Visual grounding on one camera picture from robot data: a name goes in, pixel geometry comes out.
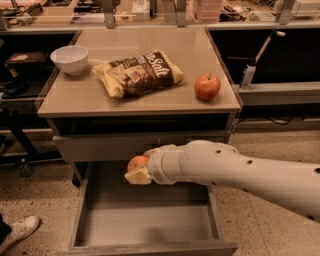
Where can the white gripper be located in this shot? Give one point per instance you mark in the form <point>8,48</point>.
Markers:
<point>159,166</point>

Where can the orange fruit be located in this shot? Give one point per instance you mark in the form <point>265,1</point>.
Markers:
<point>137,163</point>

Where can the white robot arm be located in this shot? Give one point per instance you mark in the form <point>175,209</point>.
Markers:
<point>294,186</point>

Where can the closed grey top drawer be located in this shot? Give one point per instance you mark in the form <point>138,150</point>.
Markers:
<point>123,146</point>

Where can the open grey middle drawer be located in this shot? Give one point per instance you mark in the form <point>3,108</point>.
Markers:
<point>115,218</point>

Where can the grey drawer cabinet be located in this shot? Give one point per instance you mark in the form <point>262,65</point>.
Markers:
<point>80,105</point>

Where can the brown yellow chip bag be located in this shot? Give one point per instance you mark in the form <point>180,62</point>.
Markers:
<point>137,76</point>

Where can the red apple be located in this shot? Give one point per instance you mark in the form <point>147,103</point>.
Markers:
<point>207,86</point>

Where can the white sneaker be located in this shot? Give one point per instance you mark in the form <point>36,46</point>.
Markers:
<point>12,233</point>

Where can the white ceramic bowl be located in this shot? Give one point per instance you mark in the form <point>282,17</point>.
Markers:
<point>71,59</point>

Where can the white spray bottle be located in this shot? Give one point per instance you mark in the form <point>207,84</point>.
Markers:
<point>250,68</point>

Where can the pink stacked containers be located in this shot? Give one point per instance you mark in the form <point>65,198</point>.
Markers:
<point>206,11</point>

